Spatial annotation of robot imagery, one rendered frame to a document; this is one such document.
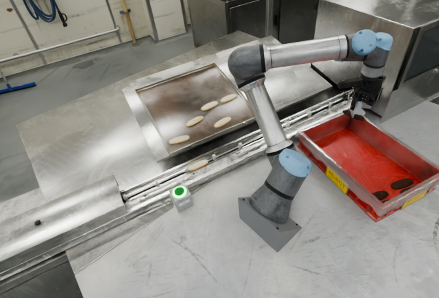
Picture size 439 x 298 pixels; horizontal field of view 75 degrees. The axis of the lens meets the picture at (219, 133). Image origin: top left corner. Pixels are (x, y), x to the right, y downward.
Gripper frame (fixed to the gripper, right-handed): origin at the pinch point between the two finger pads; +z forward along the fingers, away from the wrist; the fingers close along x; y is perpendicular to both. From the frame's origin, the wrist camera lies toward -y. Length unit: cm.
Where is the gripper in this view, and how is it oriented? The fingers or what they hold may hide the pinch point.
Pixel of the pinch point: (354, 112)
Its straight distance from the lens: 139.6
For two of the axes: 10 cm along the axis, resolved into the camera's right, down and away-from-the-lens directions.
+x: 7.2, -5.0, 4.8
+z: 0.8, 7.5, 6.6
